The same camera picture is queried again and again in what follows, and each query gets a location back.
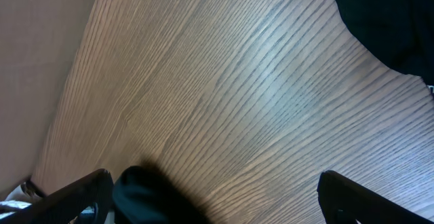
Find black t-shirt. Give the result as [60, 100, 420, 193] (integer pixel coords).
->
[112, 166, 210, 224]

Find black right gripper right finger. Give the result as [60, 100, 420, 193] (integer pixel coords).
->
[317, 170, 433, 224]

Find beige folded trousers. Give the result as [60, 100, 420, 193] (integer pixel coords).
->
[1, 181, 43, 219]

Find black garment pile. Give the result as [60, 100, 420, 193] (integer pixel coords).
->
[335, 0, 433, 85]

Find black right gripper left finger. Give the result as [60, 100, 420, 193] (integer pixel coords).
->
[1, 169, 114, 224]

